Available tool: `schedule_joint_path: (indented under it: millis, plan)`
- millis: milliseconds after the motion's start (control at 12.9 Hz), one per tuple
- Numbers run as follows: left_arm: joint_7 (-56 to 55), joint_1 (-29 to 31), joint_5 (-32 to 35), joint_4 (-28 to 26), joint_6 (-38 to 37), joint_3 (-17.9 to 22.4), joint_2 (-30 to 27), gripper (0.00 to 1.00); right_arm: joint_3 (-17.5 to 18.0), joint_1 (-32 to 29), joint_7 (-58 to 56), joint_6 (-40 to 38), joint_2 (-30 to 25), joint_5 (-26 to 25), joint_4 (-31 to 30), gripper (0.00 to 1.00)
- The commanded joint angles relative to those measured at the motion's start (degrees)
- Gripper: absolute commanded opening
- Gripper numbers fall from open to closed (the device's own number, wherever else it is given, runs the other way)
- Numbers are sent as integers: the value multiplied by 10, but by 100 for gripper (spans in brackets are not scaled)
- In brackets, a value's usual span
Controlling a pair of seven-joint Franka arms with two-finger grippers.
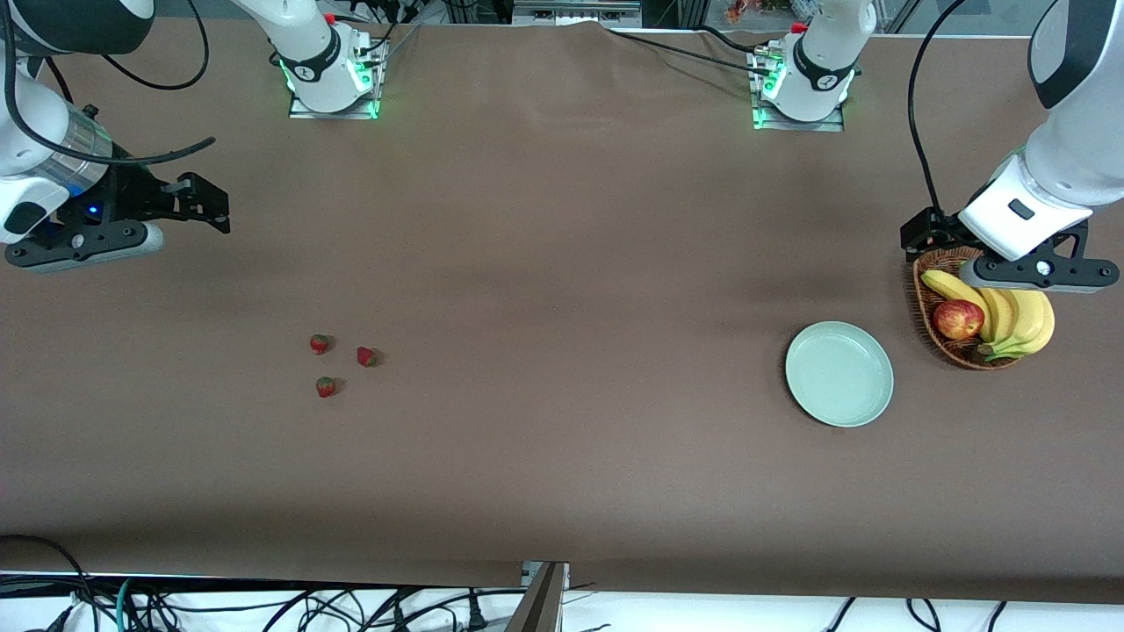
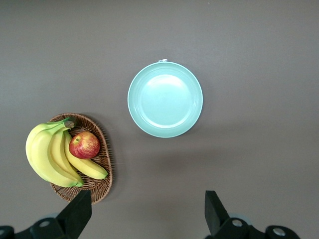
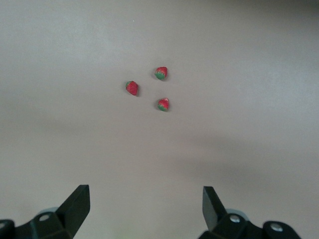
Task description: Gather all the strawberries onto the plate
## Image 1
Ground pale green round plate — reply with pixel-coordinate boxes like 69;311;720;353
785;321;895;428

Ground red apple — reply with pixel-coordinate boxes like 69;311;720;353
933;299;986;341

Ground brown wicker basket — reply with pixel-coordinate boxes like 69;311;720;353
911;247;1024;371

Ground yellow banana bunch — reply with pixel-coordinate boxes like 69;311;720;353
920;269;1056;363

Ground orange red background items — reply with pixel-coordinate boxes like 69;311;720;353
724;0;796;23

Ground table cover sheet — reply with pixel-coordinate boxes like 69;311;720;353
0;18;1124;607

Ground aluminium beam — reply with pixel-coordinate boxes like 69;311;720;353
505;562;570;632

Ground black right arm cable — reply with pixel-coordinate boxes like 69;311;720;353
0;0;217;168

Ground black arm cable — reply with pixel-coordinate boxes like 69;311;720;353
907;0;969;220
0;0;217;168

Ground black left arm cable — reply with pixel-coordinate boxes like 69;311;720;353
907;0;969;220

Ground black looped cable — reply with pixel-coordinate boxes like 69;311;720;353
99;0;210;91

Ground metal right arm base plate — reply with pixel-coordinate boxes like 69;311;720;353
288;88;381;120

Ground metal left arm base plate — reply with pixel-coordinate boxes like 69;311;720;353
752;104;846;133

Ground black base cable bundle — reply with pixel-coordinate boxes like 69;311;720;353
338;0;422;62

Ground short black table cable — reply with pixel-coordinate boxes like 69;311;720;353
698;25;767;55

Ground long black table cable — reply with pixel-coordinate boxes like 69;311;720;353
602;26;778;75

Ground metal background frame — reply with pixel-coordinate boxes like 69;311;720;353
512;0;642;27

